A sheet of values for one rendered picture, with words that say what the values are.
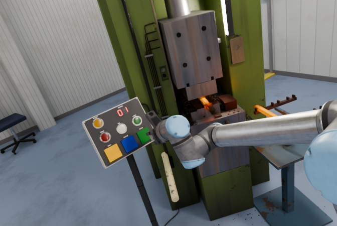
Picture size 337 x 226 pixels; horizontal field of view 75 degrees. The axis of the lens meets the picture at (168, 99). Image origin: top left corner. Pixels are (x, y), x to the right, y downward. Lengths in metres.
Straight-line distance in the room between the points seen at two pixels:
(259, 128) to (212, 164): 0.97
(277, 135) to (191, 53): 0.80
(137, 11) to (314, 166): 1.20
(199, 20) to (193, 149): 0.75
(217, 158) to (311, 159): 1.22
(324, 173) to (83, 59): 4.70
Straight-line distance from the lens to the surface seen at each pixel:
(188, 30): 1.32
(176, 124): 0.86
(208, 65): 1.39
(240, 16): 1.58
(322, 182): 0.49
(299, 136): 0.67
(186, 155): 0.88
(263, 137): 0.74
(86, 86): 4.99
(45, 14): 4.81
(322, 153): 0.46
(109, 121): 1.28
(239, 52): 1.59
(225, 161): 1.69
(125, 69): 1.91
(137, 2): 1.42
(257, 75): 1.72
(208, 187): 1.80
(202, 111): 1.49
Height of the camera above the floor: 1.68
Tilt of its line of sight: 24 degrees down
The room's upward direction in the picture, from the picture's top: 14 degrees counter-clockwise
